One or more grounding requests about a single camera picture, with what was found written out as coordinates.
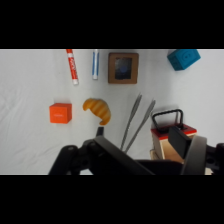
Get blue cube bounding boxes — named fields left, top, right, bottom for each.
left=166, top=49, right=202, bottom=71

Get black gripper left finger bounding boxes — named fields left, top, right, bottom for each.
left=48, top=125, right=156, bottom=176

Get wooden block with blue centre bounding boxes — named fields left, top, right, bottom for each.
left=107, top=52, right=140, bottom=85

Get wooden box with red rim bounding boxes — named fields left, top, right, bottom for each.
left=149, top=108, right=201, bottom=165

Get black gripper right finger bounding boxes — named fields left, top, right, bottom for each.
left=167, top=125, right=224, bottom=176

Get blue and white marker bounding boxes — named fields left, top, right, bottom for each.
left=92, top=49, right=100, bottom=80

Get red and white marker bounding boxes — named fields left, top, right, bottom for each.
left=65, top=49, right=80, bottom=86

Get orange toy croissant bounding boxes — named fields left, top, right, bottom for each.
left=82, top=97, right=112, bottom=126

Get orange cube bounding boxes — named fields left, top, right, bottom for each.
left=48, top=102, right=73, bottom=125

